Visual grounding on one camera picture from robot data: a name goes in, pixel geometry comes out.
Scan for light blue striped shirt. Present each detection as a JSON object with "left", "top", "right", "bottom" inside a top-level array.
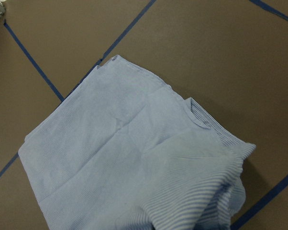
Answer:
[{"left": 18, "top": 55, "right": 255, "bottom": 230}]

